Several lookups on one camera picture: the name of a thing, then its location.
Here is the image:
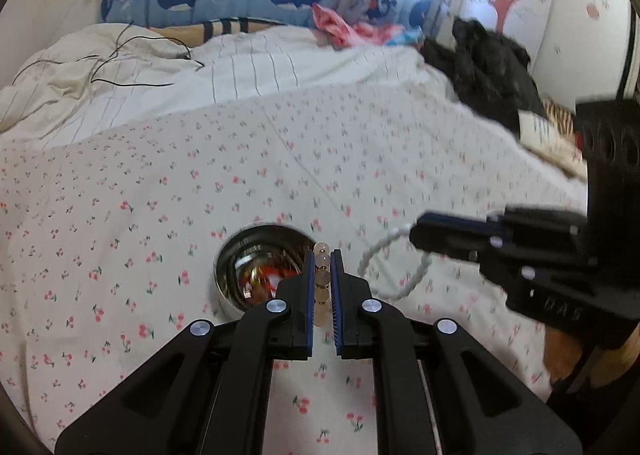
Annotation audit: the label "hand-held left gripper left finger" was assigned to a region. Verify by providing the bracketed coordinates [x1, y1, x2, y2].
[54, 249, 321, 455]

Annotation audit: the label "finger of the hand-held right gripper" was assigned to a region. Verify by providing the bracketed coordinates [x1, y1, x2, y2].
[416, 212, 507, 237]
[409, 226, 493, 265]

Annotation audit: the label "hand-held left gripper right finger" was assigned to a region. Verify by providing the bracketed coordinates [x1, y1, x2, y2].
[330, 249, 586, 455]

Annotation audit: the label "translucent beige bead bracelet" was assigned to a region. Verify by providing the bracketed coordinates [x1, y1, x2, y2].
[312, 242, 333, 331]

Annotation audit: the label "red gold bangles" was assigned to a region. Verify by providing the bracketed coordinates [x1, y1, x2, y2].
[235, 259, 302, 307]

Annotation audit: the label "white bead bracelet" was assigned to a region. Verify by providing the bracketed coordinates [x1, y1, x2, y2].
[357, 222, 433, 301]

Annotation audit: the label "round metal bowl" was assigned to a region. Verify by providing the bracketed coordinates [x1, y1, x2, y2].
[214, 222, 321, 321]

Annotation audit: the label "striped book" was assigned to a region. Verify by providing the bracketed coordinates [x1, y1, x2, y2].
[517, 95, 588, 176]

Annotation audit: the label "black cloth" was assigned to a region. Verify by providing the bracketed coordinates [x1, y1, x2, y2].
[420, 17, 546, 136]

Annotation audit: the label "cherry print bed sheet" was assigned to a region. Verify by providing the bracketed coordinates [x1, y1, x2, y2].
[0, 85, 591, 455]

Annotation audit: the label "pink cloth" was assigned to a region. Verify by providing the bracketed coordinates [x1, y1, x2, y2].
[311, 2, 423, 50]

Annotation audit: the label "white striped duvet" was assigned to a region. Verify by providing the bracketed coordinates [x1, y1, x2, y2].
[0, 24, 466, 150]

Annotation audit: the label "striped pillow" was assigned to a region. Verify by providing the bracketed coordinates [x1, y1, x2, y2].
[150, 17, 312, 48]

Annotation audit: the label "black cable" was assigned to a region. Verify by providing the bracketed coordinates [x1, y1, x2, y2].
[12, 20, 206, 88]

